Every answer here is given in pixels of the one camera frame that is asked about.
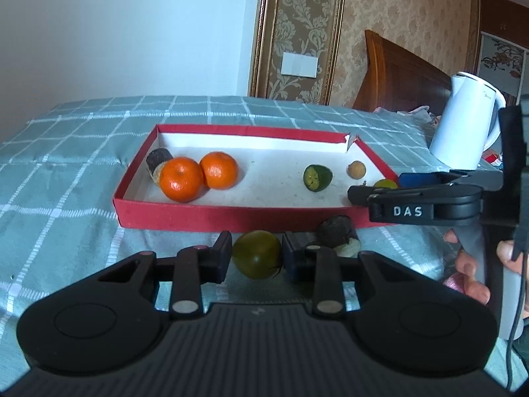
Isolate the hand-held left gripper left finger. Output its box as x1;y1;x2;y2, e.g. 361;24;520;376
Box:
99;231;234;320

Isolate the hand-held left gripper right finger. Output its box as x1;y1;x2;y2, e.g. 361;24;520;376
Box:
282;232;419;320

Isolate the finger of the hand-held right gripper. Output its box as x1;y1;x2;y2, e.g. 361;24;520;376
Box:
348;184;485;227
399;169;472;188

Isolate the green tomato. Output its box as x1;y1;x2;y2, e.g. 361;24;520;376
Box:
232;230;284;280

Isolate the red shallow cardboard box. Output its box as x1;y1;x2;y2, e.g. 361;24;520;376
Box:
113;123;399;232

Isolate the green sugarcane piece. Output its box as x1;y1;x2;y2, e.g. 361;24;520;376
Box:
303;164;333;192

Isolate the orange tangerine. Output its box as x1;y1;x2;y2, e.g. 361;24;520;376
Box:
159;156;205;203
199;152;239;190

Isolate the large dark sugarcane piece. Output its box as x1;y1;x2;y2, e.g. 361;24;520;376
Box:
146;148;174;185

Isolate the person's right hand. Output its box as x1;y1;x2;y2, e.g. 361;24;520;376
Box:
443;231;522;305

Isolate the small dark sugarcane piece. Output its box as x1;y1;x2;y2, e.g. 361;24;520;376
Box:
316;214;361;257

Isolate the pale pink cloth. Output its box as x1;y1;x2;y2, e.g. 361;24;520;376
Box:
374;105;439;127

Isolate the white electric kettle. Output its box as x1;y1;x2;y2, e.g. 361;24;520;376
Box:
429;71;508;170

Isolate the pink towel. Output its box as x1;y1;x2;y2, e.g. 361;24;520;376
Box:
441;272;469;294

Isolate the wooden headboard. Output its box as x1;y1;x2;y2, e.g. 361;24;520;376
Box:
352;29;453;112

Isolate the framed floral picture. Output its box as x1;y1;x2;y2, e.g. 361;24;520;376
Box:
479;33;529;100

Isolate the gold framed wallpaper panel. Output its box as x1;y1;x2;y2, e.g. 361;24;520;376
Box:
248;0;348;106

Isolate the white light switch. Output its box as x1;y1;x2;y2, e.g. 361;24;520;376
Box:
281;51;319;77

